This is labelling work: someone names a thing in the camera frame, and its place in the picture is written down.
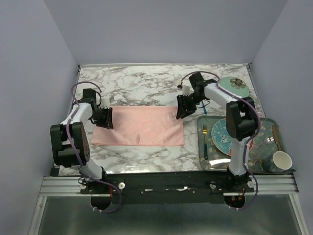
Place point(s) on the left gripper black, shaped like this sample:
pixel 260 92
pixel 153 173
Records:
pixel 107 122

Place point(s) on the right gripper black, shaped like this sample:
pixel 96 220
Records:
pixel 183 112

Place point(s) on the pink cloth napkin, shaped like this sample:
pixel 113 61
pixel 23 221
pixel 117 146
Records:
pixel 142 126

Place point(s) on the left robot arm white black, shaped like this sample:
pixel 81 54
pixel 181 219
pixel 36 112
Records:
pixel 70 146

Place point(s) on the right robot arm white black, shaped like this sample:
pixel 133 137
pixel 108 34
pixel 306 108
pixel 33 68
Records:
pixel 242 121

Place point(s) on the red and teal plate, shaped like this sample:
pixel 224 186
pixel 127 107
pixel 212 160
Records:
pixel 220 137

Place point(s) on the mint green floral plate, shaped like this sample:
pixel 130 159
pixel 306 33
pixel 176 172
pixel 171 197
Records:
pixel 234 85

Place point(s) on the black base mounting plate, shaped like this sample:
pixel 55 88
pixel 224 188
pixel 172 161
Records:
pixel 170 187

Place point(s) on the silver spoon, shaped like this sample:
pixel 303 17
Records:
pixel 267 141

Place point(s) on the green floral serving tray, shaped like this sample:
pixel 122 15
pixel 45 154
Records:
pixel 218 161

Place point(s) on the white paper cup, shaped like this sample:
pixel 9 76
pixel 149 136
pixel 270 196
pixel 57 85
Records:
pixel 282 160

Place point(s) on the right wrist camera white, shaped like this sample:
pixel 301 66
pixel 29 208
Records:
pixel 185 90

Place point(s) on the blue handled utensil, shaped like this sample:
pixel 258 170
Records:
pixel 203 106

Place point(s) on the gold fork green handle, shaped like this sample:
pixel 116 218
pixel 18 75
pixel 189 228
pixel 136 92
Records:
pixel 205 132

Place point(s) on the aluminium frame rail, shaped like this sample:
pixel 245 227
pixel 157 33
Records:
pixel 268 185

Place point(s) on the wooden handled knife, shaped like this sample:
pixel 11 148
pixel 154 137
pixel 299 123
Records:
pixel 276 138

